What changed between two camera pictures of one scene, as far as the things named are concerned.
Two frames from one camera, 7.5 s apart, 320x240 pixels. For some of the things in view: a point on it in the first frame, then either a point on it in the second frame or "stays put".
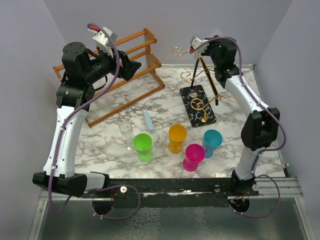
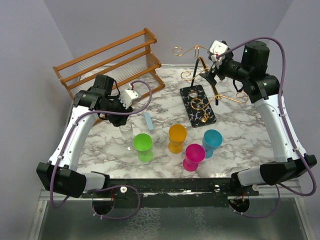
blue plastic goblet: [211, 139] stays put
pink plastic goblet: [194, 153] stays put
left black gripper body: [101, 66] → [115, 105]
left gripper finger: [128, 68] → [117, 120]
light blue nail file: [149, 121] stays put
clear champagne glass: [126, 130] stays put
